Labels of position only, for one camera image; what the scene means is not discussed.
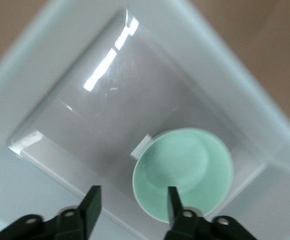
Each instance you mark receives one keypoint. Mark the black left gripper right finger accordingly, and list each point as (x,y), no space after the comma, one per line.
(184,222)

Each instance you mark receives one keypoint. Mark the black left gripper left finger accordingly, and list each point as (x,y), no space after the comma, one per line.
(85,217)

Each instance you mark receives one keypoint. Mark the mint green bowl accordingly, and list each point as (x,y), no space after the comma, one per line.
(184,165)

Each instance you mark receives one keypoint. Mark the translucent white plastic bin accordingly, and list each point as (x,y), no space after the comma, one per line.
(89,120)

